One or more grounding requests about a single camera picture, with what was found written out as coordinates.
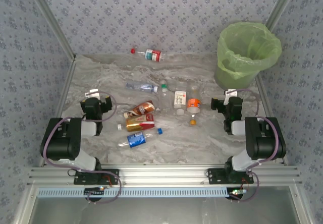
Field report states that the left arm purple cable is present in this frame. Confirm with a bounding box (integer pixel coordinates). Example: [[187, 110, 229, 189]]
[[41, 91, 122, 205]]

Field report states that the bottle brown label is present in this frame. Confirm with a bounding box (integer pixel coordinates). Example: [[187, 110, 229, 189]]
[[123, 99, 155, 120]]

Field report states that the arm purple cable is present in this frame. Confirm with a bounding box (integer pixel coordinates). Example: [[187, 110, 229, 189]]
[[41, 91, 122, 205], [226, 89, 287, 202]]

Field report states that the bottle blue label blue cap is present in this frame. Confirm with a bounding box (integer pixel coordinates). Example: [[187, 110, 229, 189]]
[[118, 128, 164, 149]]

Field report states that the pale blue slotted cable duct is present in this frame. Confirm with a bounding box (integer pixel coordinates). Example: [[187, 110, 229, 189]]
[[37, 186, 228, 199]]

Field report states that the bottle orange label orange cap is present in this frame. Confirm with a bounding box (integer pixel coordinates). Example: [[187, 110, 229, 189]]
[[186, 85, 202, 127]]

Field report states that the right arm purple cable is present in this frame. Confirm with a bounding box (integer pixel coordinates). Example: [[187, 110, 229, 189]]
[[226, 89, 287, 202]]

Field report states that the small circuit board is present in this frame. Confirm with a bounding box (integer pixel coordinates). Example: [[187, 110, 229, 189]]
[[227, 187, 247, 199], [84, 186, 106, 195]]

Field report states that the clear bottle green cap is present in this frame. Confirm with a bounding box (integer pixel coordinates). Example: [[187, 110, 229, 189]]
[[157, 80, 171, 114]]

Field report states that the aluminium corner post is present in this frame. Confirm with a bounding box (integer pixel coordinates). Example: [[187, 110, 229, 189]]
[[263, 0, 302, 33], [24, 0, 78, 60]]

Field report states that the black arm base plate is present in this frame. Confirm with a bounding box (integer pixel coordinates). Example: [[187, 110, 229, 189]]
[[206, 167, 254, 186], [73, 168, 120, 186]]

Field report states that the bottle red gold label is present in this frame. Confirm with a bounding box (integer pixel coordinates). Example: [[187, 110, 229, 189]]
[[117, 113, 155, 133]]

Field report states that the aluminium cross beam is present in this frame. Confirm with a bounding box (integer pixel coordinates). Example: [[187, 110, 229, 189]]
[[28, 164, 302, 186]]

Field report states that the grey metal lower frame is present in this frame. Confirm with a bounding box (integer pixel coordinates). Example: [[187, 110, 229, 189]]
[[11, 185, 312, 224]]

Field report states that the red-capped bottle red green label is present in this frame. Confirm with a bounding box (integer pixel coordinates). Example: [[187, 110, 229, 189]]
[[130, 47, 168, 63]]

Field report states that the clear bottle blue label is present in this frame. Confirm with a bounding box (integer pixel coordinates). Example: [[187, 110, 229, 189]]
[[125, 81, 159, 94]]

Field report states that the green-lined trash bin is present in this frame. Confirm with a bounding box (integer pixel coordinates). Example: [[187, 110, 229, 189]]
[[216, 21, 283, 81]]

